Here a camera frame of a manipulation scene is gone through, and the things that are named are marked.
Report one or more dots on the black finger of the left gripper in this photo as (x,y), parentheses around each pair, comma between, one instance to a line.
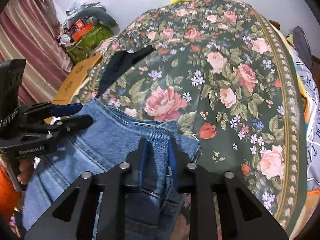
(72,124)

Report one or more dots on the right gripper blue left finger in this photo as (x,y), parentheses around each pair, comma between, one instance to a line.
(143,155)

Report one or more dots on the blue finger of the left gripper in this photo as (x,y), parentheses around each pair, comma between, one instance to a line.
(65,110)

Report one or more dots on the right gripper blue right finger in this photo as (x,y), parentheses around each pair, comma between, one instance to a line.
(173,151)

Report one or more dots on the blue denim jeans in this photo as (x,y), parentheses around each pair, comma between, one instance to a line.
(150,214)

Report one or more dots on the person's left hand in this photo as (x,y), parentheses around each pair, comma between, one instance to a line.
(26,170)

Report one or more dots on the brown wooden lap desk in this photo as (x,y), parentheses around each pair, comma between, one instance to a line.
(74,80)

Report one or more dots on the green floral storage bag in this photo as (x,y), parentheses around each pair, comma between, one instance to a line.
(82,48)

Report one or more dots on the black cloth on bed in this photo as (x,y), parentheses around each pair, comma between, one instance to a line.
(119,63)

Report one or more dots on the orange jacket sleeve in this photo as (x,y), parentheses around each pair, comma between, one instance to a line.
(9,197)

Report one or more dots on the orange box on pile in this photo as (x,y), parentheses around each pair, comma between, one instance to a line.
(82,29)

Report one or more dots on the pink striped curtain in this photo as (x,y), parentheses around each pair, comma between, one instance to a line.
(29,29)

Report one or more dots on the floral dark green bedspread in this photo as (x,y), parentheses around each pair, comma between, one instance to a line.
(228,78)

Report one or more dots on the grey plush toy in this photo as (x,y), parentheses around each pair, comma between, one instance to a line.
(102,17)

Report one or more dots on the orange yellow pillow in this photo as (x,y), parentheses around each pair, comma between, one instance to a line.
(311,202)

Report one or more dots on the white printed bed sheet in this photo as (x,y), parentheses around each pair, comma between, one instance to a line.
(312,132)

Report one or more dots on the grey backpack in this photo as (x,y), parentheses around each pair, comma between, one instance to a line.
(302,46)

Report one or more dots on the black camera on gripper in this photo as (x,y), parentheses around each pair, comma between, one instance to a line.
(11,78)

